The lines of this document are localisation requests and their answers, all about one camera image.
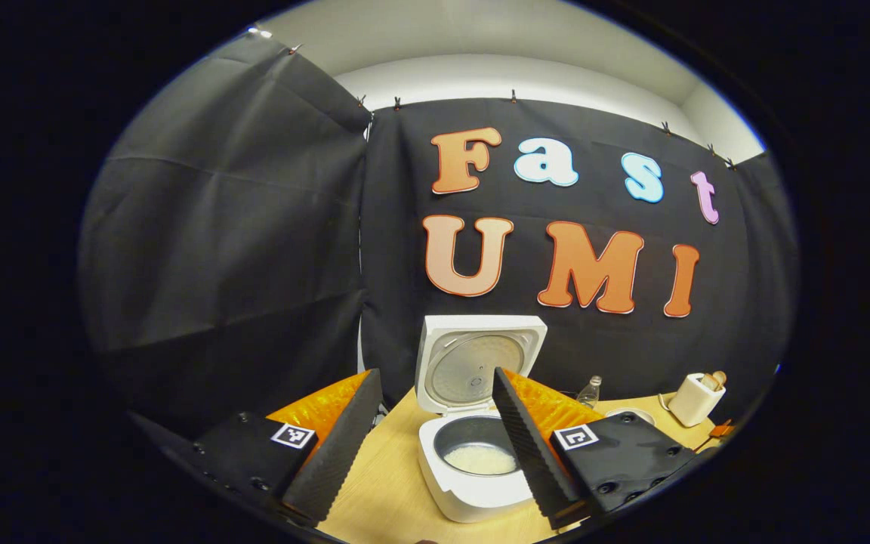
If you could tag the toast bread slice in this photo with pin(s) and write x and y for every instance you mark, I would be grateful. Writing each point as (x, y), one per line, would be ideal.
(720, 378)
(708, 382)

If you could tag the white rice cooker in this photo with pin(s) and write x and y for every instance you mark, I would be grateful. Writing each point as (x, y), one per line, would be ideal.
(465, 495)

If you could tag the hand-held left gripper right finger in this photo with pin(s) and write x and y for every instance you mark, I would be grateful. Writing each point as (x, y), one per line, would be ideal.
(529, 446)

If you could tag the white round plate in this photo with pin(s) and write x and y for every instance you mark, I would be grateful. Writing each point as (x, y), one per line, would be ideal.
(635, 413)

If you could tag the black backdrop cloth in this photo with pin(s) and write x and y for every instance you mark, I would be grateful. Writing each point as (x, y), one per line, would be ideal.
(254, 227)

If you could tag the white rice heap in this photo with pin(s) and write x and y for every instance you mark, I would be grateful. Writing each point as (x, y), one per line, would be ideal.
(480, 459)

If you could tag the white toaster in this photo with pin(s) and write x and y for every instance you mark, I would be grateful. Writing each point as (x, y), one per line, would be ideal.
(692, 404)

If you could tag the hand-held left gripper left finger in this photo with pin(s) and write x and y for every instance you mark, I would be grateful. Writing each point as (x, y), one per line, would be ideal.
(340, 453)

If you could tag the clear plastic water bottle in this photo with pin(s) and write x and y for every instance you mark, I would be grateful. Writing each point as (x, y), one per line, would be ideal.
(590, 393)

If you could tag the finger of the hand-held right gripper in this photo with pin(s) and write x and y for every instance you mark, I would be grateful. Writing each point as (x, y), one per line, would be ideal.
(722, 431)

